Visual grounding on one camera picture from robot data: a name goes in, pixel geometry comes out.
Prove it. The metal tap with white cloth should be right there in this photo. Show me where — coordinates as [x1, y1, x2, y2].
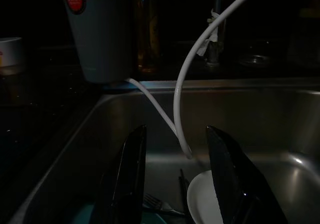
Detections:
[205, 0, 228, 69]

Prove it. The black chopstick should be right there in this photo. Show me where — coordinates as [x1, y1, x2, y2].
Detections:
[178, 168, 191, 210]

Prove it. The stainless steel sink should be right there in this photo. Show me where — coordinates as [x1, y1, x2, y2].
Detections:
[7, 78, 320, 224]

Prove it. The teal plate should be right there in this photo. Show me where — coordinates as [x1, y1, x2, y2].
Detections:
[74, 201, 173, 224]

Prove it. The white flexible hose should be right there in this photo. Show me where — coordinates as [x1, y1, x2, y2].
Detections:
[173, 0, 265, 160]
[124, 77, 193, 160]

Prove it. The white bowl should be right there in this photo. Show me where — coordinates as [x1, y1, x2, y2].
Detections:
[186, 170, 225, 224]

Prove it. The round metal drain cover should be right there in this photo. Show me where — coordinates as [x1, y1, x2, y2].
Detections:
[237, 53, 271, 69]

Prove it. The yellow oil bottle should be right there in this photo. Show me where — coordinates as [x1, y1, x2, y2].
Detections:
[133, 0, 161, 74]

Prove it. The white printed mug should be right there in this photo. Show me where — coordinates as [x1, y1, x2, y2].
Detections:
[0, 36, 26, 68]

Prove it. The metal fork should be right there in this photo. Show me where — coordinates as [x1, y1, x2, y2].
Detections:
[142, 192, 186, 216]

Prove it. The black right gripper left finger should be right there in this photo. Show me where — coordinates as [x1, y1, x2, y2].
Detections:
[93, 123, 148, 224]

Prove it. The tall grey container red label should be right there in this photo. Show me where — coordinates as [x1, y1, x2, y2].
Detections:
[59, 0, 135, 84]

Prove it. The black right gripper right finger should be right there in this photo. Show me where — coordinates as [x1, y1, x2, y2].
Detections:
[206, 125, 288, 224]

